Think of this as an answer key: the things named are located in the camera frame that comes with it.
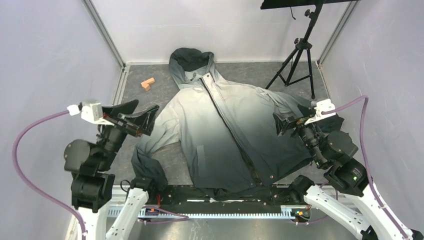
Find orange wooden block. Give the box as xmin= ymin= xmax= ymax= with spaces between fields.
xmin=140 ymin=77 xmax=155 ymax=91

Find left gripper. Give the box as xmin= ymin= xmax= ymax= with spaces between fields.
xmin=97 ymin=98 xmax=160 ymax=168

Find grey gradient hooded jacket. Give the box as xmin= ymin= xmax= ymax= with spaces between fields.
xmin=131 ymin=47 xmax=312 ymax=199

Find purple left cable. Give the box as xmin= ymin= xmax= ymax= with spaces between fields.
xmin=11 ymin=109 xmax=88 ymax=240

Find black tripod stand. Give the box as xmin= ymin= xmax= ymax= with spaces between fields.
xmin=265 ymin=4 xmax=324 ymax=100

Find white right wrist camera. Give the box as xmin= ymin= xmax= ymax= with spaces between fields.
xmin=304 ymin=98 xmax=336 ymax=126

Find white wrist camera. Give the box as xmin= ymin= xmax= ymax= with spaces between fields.
xmin=66 ymin=99 xmax=114 ymax=126
xmin=304 ymin=98 xmax=336 ymax=126

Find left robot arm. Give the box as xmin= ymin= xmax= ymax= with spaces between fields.
xmin=63 ymin=99 xmax=159 ymax=240

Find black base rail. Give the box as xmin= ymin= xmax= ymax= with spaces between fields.
xmin=136 ymin=184 xmax=311 ymax=222

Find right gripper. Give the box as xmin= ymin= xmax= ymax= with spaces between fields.
xmin=271 ymin=103 xmax=326 ymax=166

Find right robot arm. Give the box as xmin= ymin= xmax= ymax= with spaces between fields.
xmin=273 ymin=113 xmax=424 ymax=240

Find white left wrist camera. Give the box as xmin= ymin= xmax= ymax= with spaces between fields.
xmin=66 ymin=99 xmax=114 ymax=126

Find black panel on tripod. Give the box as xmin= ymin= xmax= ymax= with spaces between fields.
xmin=260 ymin=0 xmax=350 ymax=10

